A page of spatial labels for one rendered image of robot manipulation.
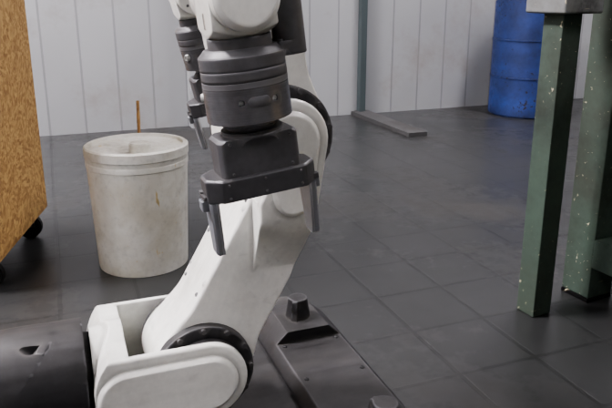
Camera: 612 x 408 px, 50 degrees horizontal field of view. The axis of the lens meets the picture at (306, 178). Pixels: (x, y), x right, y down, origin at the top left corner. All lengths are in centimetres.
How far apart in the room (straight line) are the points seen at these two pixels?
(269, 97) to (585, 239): 136
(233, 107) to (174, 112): 349
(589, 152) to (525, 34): 270
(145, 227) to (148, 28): 227
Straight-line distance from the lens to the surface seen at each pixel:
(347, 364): 116
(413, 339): 164
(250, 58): 64
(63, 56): 403
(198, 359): 94
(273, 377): 117
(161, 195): 191
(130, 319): 108
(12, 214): 208
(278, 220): 89
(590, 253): 189
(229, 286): 95
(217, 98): 66
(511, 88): 454
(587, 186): 186
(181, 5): 108
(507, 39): 454
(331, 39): 438
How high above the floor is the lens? 80
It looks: 16 degrees down
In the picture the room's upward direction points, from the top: straight up
